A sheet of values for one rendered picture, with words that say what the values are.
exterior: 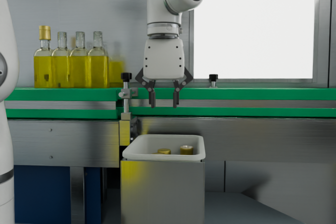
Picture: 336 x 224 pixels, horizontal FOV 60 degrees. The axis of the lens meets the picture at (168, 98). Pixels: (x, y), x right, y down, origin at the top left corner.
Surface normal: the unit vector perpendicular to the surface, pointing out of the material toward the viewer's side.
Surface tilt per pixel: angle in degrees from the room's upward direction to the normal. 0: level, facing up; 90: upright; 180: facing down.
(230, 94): 90
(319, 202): 90
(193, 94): 90
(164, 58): 92
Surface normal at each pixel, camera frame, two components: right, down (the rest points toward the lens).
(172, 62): -0.01, 0.10
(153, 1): -0.65, 0.08
